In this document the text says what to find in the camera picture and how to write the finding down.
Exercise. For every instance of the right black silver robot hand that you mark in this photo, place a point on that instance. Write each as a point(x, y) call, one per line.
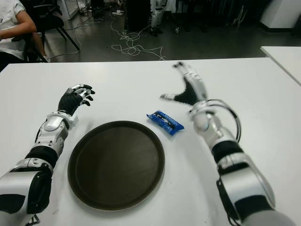
point(190, 94)

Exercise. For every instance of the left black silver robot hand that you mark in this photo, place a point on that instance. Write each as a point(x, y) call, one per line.
point(68, 102)

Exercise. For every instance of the blue Oreo cookie packet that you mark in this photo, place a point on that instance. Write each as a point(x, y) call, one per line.
point(164, 122)

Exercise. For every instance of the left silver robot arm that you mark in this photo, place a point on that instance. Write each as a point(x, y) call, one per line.
point(21, 186)

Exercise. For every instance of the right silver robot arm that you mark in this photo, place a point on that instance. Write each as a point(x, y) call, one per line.
point(242, 186)

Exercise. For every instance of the round dark brown tray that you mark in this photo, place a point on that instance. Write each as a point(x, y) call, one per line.
point(115, 164)

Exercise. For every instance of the black office chair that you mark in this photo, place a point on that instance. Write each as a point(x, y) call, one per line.
point(51, 21)

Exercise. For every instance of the silver humanoid robot leg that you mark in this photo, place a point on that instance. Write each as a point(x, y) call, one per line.
point(156, 16)

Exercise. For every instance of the folded metal stand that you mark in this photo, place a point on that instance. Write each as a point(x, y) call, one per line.
point(239, 15)

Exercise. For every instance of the white board panel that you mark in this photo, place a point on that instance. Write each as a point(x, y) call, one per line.
point(70, 9)

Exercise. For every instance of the black floor cabinet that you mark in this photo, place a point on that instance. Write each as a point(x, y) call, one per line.
point(137, 16)

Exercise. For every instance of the white side table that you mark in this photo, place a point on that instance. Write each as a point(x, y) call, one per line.
point(284, 57)

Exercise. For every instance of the white power strip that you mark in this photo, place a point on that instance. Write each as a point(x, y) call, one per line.
point(117, 12)

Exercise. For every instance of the seated person in white shirt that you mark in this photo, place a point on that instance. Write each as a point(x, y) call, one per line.
point(9, 16)

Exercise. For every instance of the white cabinet with black base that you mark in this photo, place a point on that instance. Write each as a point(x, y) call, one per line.
point(281, 11)

